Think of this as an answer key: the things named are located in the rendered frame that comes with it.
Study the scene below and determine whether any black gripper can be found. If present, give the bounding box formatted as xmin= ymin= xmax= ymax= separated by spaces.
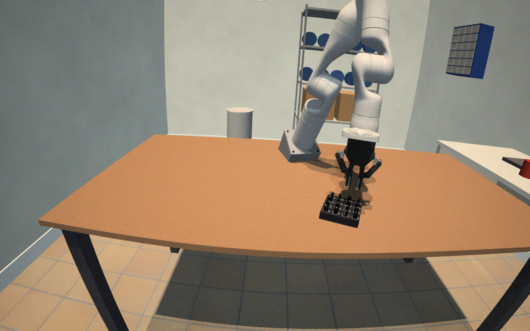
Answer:
xmin=335 ymin=138 xmax=382 ymax=191

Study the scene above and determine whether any black knob box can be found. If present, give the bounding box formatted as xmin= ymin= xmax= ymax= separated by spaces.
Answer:
xmin=319 ymin=192 xmax=362 ymax=228

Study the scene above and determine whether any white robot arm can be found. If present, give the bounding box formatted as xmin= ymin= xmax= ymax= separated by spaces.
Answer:
xmin=292 ymin=0 xmax=394 ymax=150

